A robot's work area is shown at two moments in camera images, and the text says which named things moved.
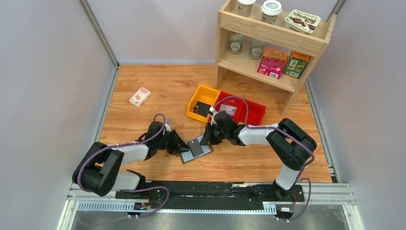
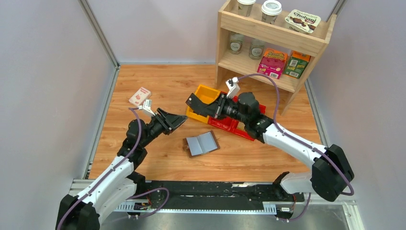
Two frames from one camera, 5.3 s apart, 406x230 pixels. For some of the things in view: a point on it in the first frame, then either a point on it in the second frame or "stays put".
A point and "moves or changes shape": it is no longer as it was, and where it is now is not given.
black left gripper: x=174 y=143 → x=163 y=121
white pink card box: x=140 y=97 stays put
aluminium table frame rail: x=128 y=200 stays put
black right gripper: x=213 y=134 → x=218 y=107
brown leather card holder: x=206 y=149 moves or changes shape
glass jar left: x=236 y=43 stays put
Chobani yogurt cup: x=302 y=21 stays put
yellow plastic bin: x=206 y=95 stays put
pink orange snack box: x=272 y=63 stays put
